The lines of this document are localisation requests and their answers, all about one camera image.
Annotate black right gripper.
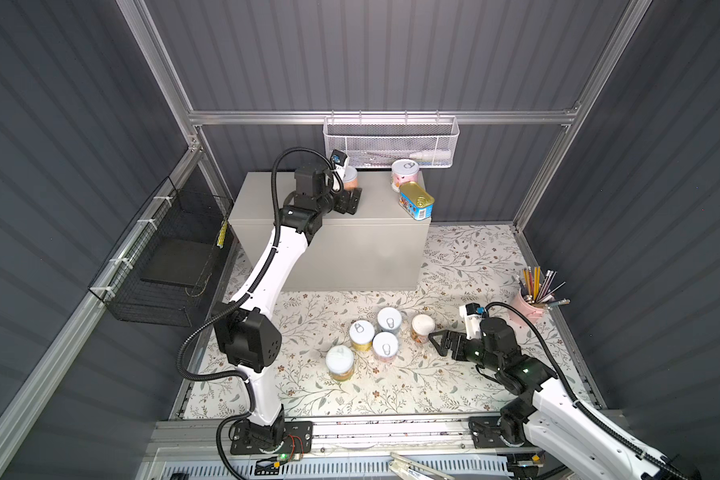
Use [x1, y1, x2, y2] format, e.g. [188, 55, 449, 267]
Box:
[428, 328, 501, 373]

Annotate orange can pull tab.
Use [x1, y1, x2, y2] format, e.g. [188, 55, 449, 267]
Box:
[343, 166, 359, 190]

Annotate pink white can pull tab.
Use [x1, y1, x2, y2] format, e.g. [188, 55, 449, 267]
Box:
[391, 159, 420, 192]

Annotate teal can pull tab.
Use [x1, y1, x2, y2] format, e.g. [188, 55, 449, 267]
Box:
[377, 307, 403, 335]

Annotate gold rectangular tin can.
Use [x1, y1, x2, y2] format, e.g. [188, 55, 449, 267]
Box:
[398, 182, 435, 221]

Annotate green orange can plastic lid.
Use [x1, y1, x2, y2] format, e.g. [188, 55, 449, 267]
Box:
[325, 345, 354, 382]

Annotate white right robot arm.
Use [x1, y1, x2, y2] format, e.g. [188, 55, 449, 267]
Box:
[428, 303, 701, 479]

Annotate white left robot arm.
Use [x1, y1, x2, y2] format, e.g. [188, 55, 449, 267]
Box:
[176, 147, 358, 451]

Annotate grey metal cabinet box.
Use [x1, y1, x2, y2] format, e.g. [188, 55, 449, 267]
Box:
[229, 170, 430, 292]

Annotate pink pencil cup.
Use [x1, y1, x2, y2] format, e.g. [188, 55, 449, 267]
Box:
[510, 290, 547, 323]

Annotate pencils bundle in cup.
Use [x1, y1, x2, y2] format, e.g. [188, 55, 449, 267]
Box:
[519, 266, 571, 308]

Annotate yellow can pull tab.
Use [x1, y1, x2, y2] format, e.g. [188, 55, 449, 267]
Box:
[349, 320, 376, 352]

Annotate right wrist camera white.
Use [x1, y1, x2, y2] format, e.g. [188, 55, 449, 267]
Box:
[458, 303, 485, 340]

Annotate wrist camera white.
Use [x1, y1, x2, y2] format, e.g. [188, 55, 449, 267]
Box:
[329, 149, 349, 180]
[458, 303, 485, 340]

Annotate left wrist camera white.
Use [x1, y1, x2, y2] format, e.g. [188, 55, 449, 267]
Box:
[329, 149, 349, 180]

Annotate white wire mesh basket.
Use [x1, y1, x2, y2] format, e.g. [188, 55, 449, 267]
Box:
[322, 115, 460, 169]

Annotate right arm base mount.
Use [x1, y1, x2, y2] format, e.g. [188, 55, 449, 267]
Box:
[467, 393, 542, 451]

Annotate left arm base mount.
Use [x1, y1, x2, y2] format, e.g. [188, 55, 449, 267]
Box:
[229, 420, 314, 455]

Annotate black wire mesh basket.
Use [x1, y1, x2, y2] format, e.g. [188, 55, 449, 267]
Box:
[89, 181, 233, 327]

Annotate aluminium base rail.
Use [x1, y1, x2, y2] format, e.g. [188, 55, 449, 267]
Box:
[140, 412, 539, 470]

